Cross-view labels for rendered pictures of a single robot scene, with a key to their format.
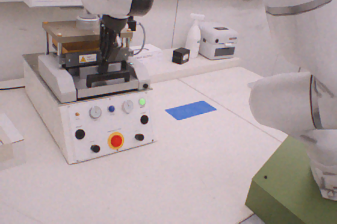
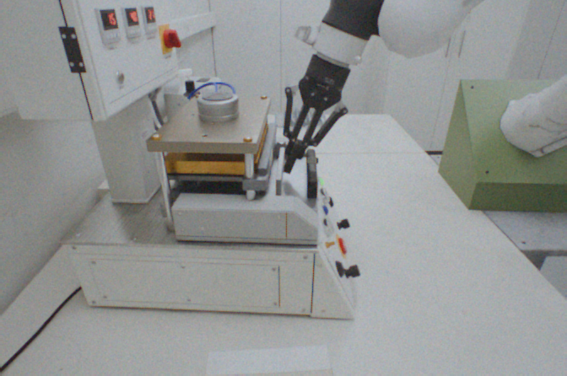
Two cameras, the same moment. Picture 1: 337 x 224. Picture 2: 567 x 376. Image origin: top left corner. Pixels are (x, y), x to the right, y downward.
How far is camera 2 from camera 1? 99 cm
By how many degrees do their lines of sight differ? 44
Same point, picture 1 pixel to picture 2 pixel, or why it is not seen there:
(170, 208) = (468, 258)
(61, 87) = (308, 219)
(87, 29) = (236, 115)
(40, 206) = not seen: outside the picture
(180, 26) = not seen: hidden behind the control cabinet
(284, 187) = (507, 169)
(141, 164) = (380, 248)
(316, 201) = (537, 163)
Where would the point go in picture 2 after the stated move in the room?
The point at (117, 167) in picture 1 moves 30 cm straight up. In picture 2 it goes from (379, 271) to (399, 153)
